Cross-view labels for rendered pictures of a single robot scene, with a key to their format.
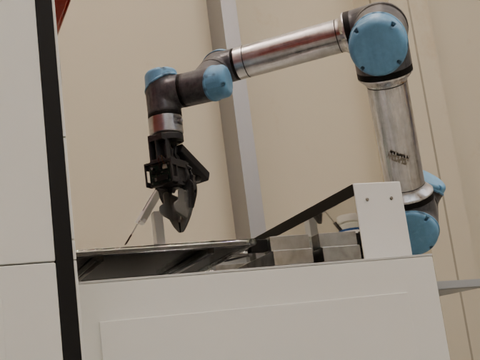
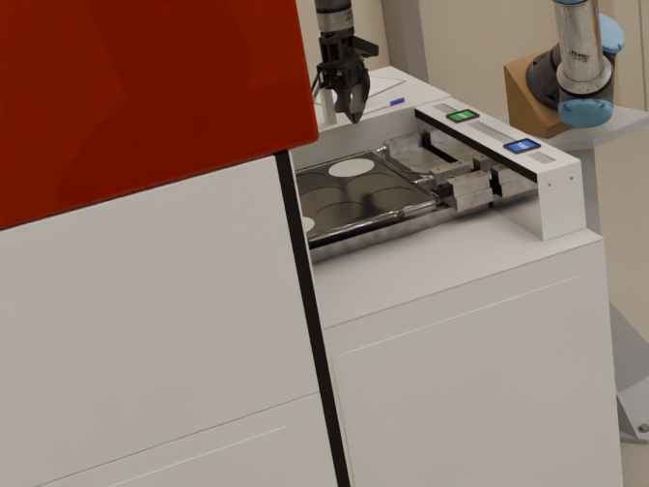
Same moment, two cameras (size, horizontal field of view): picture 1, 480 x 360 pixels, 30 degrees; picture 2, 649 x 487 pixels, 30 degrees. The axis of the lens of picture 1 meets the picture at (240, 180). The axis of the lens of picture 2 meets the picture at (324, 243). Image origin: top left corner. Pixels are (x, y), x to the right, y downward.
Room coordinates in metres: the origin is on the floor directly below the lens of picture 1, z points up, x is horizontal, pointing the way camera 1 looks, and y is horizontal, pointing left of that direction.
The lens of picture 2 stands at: (-0.62, 0.04, 1.79)
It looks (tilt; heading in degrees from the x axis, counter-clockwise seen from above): 23 degrees down; 5
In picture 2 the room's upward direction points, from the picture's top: 10 degrees counter-clockwise
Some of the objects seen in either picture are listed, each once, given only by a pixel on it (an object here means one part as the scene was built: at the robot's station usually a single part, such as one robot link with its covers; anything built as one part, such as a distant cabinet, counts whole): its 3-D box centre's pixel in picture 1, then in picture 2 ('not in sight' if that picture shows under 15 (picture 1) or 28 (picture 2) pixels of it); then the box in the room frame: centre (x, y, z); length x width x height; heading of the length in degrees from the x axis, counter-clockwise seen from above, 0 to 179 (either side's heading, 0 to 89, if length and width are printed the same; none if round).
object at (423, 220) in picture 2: not in sight; (375, 235); (1.61, 0.13, 0.84); 0.50 x 0.02 x 0.03; 111
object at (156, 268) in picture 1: (132, 265); (321, 197); (1.70, 0.23, 0.90); 0.34 x 0.34 x 0.01; 21
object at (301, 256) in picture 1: (258, 272); (436, 175); (1.81, -0.01, 0.87); 0.36 x 0.08 x 0.03; 21
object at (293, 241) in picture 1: (286, 243); (467, 183); (1.66, -0.07, 0.89); 0.08 x 0.03 x 0.03; 111
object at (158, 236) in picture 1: (150, 220); (319, 96); (1.96, 0.21, 1.03); 0.06 x 0.04 x 0.13; 111
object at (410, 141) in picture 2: (231, 271); (403, 143); (1.96, 0.05, 0.89); 0.08 x 0.03 x 0.03; 111
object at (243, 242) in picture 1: (157, 248); (354, 224); (1.53, 0.16, 0.90); 0.37 x 0.01 x 0.01; 111
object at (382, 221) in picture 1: (317, 249); (493, 162); (1.77, -0.14, 0.89); 0.55 x 0.09 x 0.14; 21
